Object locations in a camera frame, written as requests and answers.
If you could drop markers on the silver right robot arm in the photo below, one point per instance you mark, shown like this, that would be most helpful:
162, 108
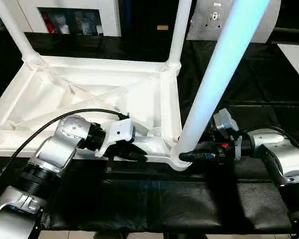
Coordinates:
284, 154

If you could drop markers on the black box with yellow label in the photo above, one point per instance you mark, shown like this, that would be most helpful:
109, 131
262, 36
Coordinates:
149, 22

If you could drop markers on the white plastic table top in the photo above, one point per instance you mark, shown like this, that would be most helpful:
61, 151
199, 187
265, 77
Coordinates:
65, 94

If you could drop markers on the white cabinet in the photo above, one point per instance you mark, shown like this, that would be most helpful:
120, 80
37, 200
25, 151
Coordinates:
70, 17

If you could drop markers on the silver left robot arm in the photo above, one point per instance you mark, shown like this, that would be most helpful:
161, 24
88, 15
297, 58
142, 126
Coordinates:
55, 149

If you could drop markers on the white flat board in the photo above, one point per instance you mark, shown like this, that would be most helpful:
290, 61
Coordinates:
296, 62

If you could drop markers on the white plastic table leg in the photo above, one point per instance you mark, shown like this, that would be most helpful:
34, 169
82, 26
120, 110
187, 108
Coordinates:
178, 30
224, 59
15, 30

